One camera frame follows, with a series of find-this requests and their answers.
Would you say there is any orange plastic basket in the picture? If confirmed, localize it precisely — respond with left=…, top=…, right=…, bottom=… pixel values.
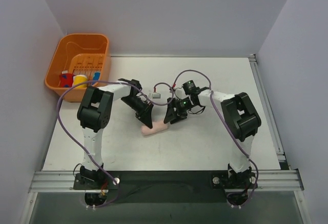
left=45, top=33, right=111, bottom=95

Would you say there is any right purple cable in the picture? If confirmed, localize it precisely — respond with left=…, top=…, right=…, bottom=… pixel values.
left=173, top=70, right=259, bottom=207

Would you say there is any green blue yellow towel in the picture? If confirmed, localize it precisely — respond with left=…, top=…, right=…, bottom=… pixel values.
left=92, top=71, right=100, bottom=80

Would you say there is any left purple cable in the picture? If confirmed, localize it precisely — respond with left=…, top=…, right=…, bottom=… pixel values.
left=56, top=80, right=175, bottom=208

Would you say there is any purple cable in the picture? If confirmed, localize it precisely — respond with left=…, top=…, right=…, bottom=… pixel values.
left=56, top=80, right=175, bottom=208
left=173, top=70, right=259, bottom=207

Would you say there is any aluminium frame rail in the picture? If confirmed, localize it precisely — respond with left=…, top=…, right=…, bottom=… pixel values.
left=29, top=170, right=304, bottom=193

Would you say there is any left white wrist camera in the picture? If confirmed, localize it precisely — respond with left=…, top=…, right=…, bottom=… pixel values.
left=150, top=92, right=161, bottom=99

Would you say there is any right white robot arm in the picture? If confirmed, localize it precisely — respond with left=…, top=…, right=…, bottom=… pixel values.
left=163, top=80, right=261, bottom=188

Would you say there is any pink towel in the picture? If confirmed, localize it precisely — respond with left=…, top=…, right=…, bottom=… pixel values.
left=141, top=120, right=169, bottom=136

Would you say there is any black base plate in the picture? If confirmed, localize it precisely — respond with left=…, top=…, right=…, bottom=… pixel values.
left=85, top=171, right=257, bottom=206

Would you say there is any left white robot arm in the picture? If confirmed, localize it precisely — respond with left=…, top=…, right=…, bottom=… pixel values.
left=77, top=78, right=153, bottom=189

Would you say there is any red rolled towel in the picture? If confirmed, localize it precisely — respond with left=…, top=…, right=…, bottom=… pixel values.
left=59, top=71, right=74, bottom=88

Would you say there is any yellow rolled towel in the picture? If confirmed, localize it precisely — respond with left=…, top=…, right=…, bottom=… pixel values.
left=73, top=74, right=88, bottom=88

